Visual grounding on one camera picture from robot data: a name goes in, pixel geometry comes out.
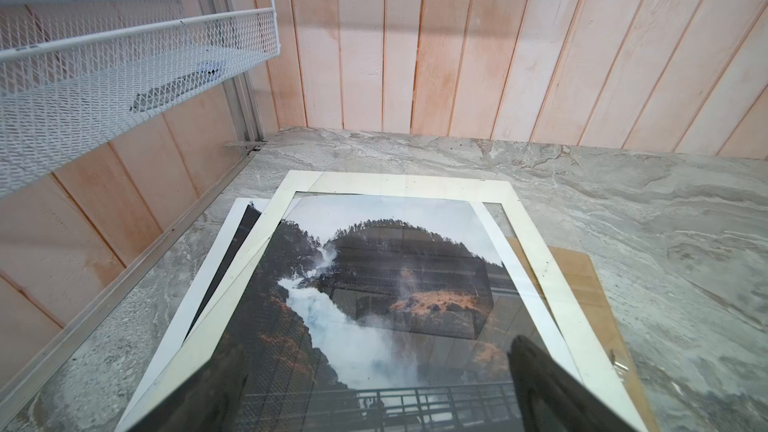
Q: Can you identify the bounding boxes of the dark photo with white border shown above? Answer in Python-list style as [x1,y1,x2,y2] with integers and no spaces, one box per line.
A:
[115,198,269,431]

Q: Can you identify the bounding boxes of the waterfall landscape photo print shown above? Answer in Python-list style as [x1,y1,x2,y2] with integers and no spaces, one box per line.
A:
[224,193,566,431]

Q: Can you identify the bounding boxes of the white wire mesh shelf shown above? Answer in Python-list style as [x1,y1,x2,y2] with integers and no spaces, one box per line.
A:
[1,0,280,195]

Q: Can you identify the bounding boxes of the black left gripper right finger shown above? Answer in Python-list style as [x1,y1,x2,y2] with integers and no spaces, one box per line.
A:
[507,335,634,431]

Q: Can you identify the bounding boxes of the white photo mat board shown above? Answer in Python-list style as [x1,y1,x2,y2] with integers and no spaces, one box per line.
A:
[116,170,646,431]

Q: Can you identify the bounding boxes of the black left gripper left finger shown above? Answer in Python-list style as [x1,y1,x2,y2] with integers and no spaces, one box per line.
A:
[130,344,248,431]

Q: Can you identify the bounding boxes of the brown cardboard backing board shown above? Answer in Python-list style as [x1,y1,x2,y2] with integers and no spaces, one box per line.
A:
[496,237,660,431]

